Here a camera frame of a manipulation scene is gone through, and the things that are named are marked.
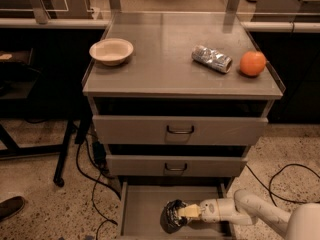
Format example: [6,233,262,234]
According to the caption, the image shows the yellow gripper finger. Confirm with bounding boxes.
[178,204,201,218]

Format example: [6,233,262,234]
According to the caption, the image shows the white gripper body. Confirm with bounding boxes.
[200,199,219,223]

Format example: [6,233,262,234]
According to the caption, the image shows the blue chip bag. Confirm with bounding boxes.
[160,199,190,234]

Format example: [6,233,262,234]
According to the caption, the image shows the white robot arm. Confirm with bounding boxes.
[174,189,320,240]

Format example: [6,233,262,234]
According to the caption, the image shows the bottom drawer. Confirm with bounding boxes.
[117,182,237,240]

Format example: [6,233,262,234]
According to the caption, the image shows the drawer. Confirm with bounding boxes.
[107,155,247,177]
[117,182,237,240]
[93,115,268,146]

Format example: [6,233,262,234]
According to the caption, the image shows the middle drawer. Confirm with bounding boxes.
[107,155,247,177]

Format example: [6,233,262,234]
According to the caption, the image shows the grey drawer cabinet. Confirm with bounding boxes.
[83,12,284,186]

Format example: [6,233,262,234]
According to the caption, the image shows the top drawer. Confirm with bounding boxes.
[93,115,268,146]

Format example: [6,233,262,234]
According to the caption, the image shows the black power adapter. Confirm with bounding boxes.
[92,141,106,167]

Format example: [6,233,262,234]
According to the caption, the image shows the orange fruit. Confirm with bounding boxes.
[240,51,266,77]

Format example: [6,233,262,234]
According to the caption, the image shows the white bowl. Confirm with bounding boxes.
[89,38,134,66]

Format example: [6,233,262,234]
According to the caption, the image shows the dark shoe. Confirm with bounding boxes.
[0,196,25,221]

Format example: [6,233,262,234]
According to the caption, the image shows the black cable right floor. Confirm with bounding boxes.
[245,163,320,208]

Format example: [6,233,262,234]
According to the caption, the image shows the black cable floor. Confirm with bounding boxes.
[75,130,122,240]
[245,163,320,208]

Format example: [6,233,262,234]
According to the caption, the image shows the black cable left floor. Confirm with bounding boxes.
[75,130,122,240]

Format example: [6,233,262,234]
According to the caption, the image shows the black table frame left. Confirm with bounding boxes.
[0,47,93,188]

